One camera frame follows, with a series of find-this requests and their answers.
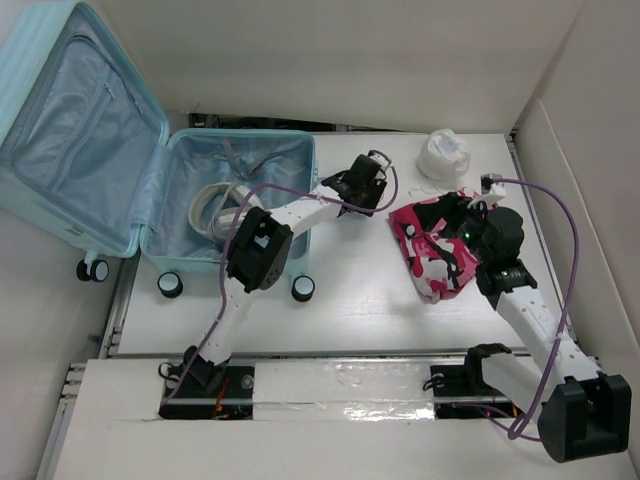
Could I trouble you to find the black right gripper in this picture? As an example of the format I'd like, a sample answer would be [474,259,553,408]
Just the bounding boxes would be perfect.
[411,192,492,264]

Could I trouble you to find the pink camouflage garment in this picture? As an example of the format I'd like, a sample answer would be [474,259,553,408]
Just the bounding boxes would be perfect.
[388,195,479,303]

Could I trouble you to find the white cloth bundle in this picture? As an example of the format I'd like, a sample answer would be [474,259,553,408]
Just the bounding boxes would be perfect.
[416,129,471,181]

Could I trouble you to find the grey over-ear headphones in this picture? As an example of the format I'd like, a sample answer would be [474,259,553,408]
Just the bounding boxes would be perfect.
[187,182,250,243]

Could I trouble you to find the light blue hardshell suitcase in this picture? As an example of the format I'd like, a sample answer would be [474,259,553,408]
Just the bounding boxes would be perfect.
[1,1,317,282]

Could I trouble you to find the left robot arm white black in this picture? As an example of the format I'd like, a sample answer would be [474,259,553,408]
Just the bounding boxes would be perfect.
[178,150,399,397]

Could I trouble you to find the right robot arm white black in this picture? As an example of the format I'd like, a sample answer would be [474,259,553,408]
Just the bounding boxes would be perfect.
[435,193,632,463]

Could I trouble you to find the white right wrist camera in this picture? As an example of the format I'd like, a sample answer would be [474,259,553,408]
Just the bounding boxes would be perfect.
[468,173,506,209]

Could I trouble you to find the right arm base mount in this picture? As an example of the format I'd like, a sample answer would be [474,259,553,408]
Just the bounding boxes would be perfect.
[422,365,521,420]

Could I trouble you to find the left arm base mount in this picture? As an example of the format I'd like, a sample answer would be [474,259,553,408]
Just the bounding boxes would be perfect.
[158,346,255,421]

